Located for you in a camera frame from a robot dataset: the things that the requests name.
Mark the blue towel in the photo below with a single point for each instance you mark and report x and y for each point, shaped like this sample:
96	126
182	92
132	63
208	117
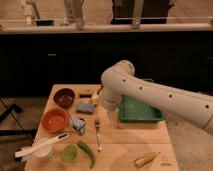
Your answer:
87	108

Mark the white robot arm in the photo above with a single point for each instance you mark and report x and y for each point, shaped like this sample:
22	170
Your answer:
119	79

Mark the orange yellow fruit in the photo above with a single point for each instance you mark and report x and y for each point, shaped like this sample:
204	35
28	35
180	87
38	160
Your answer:
94	98

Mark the yellow black sponge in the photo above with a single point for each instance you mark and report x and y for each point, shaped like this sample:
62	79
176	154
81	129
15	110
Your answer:
85	93

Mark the green plastic tray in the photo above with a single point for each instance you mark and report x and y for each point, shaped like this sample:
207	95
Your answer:
134	111

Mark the silver metal fork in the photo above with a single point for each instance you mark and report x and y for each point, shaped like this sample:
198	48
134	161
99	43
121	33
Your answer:
97	127

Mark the dark maroon bowl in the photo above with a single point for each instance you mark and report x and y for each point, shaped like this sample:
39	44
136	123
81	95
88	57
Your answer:
64	98

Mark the crumpled blue white cloth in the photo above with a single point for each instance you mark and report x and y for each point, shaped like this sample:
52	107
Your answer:
78	124

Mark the orange bowl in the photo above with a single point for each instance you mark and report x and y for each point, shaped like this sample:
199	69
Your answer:
54	120

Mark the green chili pepper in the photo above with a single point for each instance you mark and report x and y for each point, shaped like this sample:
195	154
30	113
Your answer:
83	146

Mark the green plastic cup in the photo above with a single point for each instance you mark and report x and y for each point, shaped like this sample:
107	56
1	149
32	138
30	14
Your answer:
69	153

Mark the yellow banana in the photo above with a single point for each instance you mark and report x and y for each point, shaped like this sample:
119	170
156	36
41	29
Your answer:
141	161

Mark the green box on ledge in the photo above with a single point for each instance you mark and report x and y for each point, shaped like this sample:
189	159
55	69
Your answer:
45	22

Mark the white cup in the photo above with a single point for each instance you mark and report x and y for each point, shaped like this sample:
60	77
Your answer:
45	152

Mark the black stand leg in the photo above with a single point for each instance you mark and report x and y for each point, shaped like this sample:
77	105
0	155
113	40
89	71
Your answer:
8	111

